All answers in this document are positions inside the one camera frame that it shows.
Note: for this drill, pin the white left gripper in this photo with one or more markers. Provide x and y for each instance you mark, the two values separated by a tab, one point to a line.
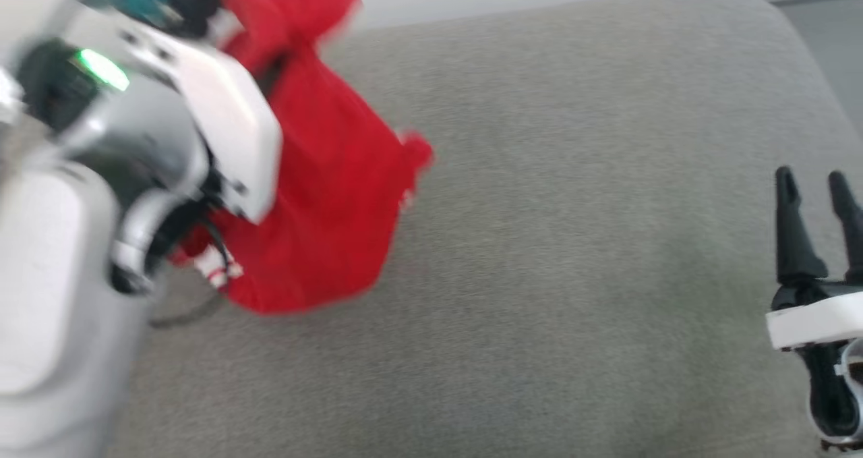
229	121

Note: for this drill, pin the red white basketball jersey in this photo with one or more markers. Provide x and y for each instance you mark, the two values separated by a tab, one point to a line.
330	195

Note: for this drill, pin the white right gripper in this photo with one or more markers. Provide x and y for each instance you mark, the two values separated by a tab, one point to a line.
819	320

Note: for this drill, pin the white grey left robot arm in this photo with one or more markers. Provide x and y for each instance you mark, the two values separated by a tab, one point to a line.
54	276

